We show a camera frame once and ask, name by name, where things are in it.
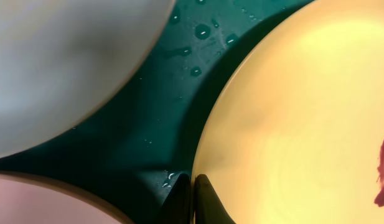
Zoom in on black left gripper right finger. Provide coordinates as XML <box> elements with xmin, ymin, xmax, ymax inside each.
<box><xmin>194</xmin><ymin>174</ymin><xmax>235</xmax><ymax>224</ymax></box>

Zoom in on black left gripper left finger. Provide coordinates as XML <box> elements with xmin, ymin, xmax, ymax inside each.
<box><xmin>154</xmin><ymin>174</ymin><xmax>192</xmax><ymax>224</ymax></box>

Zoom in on yellow green plate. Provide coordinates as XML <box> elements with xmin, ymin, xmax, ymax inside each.
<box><xmin>192</xmin><ymin>0</ymin><xmax>384</xmax><ymax>223</ymax></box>

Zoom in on light blue plate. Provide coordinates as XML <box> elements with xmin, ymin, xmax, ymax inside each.
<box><xmin>0</xmin><ymin>0</ymin><xmax>175</xmax><ymax>158</ymax></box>

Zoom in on teal plastic tray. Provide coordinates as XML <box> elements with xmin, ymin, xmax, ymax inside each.
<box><xmin>0</xmin><ymin>0</ymin><xmax>306</xmax><ymax>223</ymax></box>

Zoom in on pink plate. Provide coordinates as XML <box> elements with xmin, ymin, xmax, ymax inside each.
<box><xmin>0</xmin><ymin>171</ymin><xmax>133</xmax><ymax>224</ymax></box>

